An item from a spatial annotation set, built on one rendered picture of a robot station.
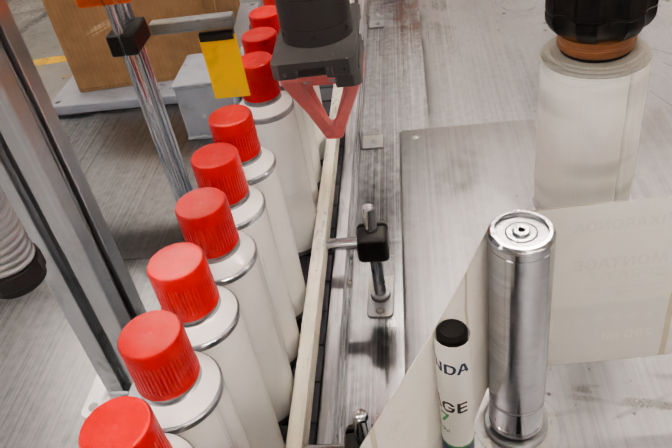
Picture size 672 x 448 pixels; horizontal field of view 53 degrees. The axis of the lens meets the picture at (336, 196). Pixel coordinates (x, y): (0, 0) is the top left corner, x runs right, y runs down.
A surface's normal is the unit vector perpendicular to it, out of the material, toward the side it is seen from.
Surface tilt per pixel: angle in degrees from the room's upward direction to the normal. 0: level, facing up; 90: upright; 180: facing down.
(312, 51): 1
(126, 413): 2
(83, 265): 90
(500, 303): 90
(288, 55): 1
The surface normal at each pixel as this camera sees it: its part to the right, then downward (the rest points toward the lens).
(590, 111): -0.32, 0.57
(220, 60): -0.06, 0.61
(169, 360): 0.61, 0.40
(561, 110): -0.73, 0.46
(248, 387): 0.79, 0.28
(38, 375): -0.14, -0.79
